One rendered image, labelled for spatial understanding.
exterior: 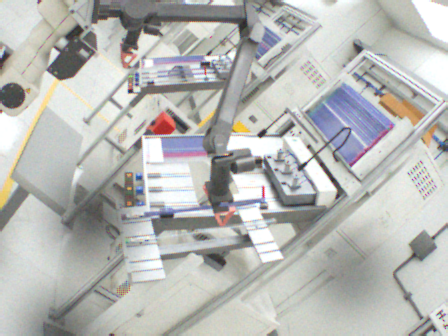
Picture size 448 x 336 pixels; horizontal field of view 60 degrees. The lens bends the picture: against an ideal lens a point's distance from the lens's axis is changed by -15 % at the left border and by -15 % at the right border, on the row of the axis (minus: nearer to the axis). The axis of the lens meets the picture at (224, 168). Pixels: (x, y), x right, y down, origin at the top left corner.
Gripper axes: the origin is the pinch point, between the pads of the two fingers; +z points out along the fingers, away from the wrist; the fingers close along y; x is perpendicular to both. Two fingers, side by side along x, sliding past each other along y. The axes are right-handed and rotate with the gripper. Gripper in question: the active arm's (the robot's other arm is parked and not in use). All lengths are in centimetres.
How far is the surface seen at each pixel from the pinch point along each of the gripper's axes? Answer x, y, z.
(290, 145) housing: -53, 58, 17
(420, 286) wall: -158, 22, 122
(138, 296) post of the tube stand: 28.5, -1.1, 33.9
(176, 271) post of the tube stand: 14.1, -2.0, 21.9
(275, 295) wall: -92, 109, 203
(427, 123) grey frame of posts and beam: -91, 10, -19
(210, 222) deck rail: -3.9, 20.1, 22.0
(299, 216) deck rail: -39.5, 16.2, 23.2
